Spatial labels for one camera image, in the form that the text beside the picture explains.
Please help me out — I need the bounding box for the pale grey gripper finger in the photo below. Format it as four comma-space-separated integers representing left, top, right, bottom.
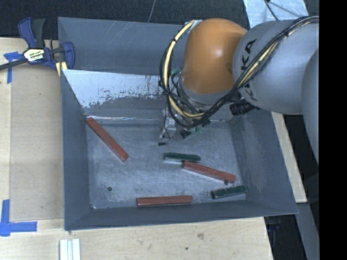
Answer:
160, 116, 177, 140

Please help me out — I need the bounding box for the dark green flat block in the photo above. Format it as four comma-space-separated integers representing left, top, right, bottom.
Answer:
210, 185, 248, 200
163, 152, 202, 163

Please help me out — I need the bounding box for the grey metal bin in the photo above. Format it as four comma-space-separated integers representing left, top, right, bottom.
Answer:
57, 16, 299, 231

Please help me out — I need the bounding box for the red-brown flat block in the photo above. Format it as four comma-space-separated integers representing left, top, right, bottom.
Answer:
136, 195, 194, 208
86, 116, 130, 163
181, 160, 237, 185

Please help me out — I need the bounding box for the black cylinder on white bracket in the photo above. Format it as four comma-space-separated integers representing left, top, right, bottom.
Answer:
229, 101, 257, 117

